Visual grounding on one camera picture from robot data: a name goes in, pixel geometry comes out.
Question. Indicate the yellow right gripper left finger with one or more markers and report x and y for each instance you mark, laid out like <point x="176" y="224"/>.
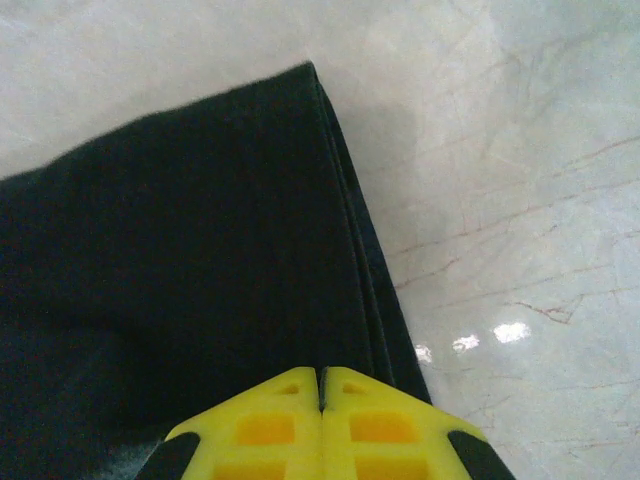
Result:
<point x="265" y="430"/>

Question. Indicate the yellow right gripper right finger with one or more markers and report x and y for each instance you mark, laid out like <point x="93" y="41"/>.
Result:
<point x="385" y="430"/>

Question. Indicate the black t-shirt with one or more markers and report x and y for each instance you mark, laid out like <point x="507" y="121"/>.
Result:
<point x="200" y="260"/>

